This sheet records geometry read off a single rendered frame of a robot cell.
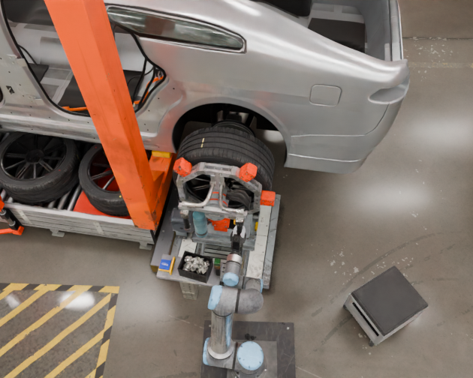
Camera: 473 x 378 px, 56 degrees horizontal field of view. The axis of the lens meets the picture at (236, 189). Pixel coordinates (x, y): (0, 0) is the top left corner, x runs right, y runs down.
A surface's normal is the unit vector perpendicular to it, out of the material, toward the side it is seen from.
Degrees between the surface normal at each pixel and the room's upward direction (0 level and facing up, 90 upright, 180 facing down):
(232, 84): 90
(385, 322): 0
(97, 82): 90
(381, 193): 0
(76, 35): 90
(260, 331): 0
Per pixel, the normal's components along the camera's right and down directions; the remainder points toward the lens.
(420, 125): 0.00, -0.56
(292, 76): -0.16, 0.72
